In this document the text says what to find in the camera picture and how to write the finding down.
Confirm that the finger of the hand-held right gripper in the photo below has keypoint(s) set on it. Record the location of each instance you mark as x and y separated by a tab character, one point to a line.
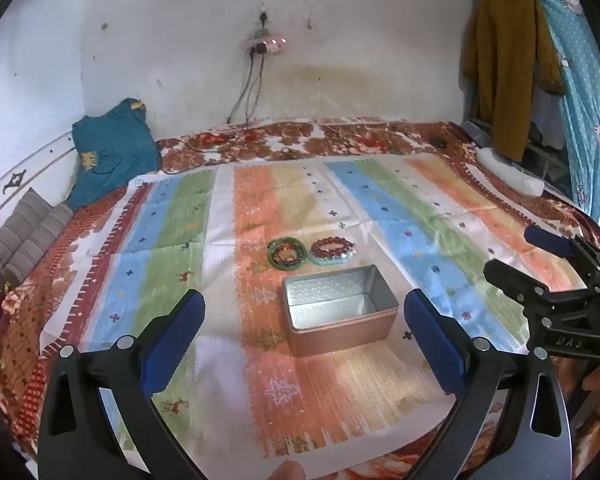
510	280
547	240

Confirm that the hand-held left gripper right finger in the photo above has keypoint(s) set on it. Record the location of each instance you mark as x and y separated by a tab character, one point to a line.
435	340

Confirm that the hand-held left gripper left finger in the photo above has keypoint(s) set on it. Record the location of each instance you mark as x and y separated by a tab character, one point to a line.
172	340

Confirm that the rectangular metal tin box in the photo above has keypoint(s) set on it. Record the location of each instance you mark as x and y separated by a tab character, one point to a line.
340	340

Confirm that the green bangle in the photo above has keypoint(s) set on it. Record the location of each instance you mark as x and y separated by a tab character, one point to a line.
270	256

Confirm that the person's left hand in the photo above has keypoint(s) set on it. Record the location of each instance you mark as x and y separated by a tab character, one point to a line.
289	472

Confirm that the white bundle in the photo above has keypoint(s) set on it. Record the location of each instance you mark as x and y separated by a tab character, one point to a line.
510	170

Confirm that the blue dotted curtain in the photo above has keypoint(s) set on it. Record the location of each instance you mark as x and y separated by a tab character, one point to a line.
580	85

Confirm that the grey striped cushion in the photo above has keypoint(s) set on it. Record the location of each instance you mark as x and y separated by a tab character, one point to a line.
25	235

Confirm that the mustard jacket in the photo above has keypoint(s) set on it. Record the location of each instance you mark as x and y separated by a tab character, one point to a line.
505	60

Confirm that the colourful striped cloth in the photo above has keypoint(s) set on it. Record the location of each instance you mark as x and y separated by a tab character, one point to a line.
300	195

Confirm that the teal shirt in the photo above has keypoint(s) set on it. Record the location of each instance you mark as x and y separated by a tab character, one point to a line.
110	150

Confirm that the pink power strip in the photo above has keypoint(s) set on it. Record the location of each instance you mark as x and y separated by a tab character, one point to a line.
270	43

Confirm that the wall plug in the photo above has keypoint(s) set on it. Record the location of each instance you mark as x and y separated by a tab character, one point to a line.
263	16

